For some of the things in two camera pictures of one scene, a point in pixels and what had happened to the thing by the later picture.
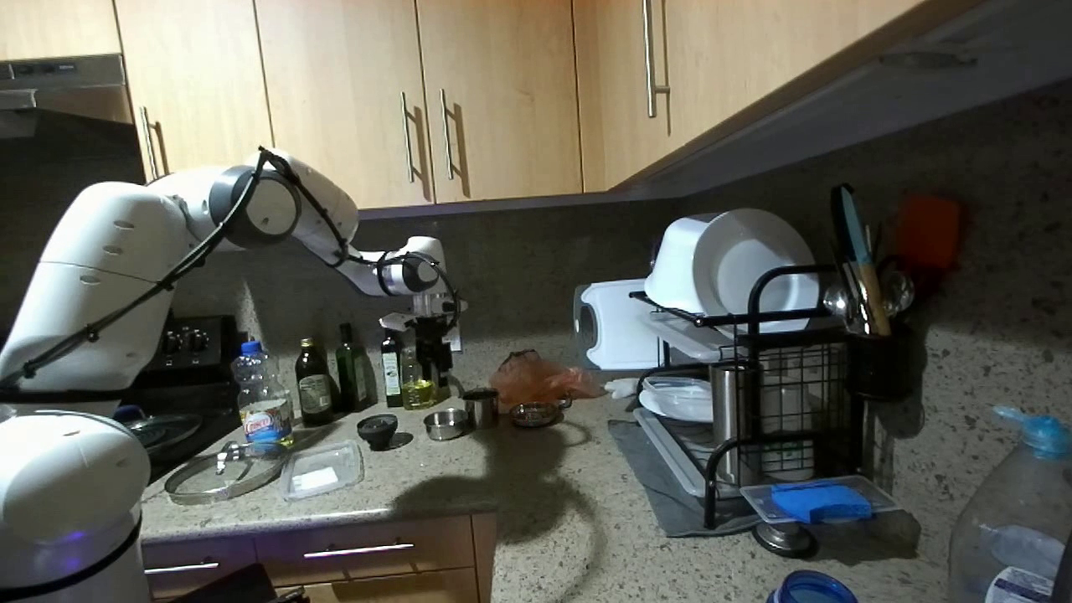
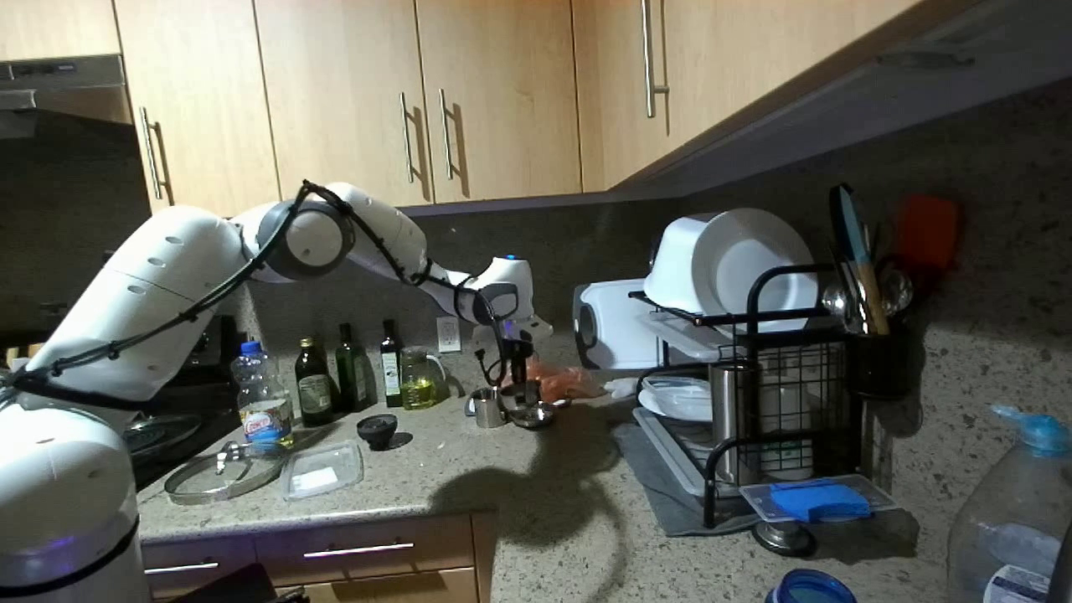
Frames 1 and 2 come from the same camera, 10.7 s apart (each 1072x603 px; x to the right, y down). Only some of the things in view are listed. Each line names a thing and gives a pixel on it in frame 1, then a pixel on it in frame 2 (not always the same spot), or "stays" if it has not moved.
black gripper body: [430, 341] → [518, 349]
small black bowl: [378, 429] stays
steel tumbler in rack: [736, 424] stays
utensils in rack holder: [868, 292] stays
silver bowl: [446, 428] → [523, 408]
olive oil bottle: [390, 362] stays
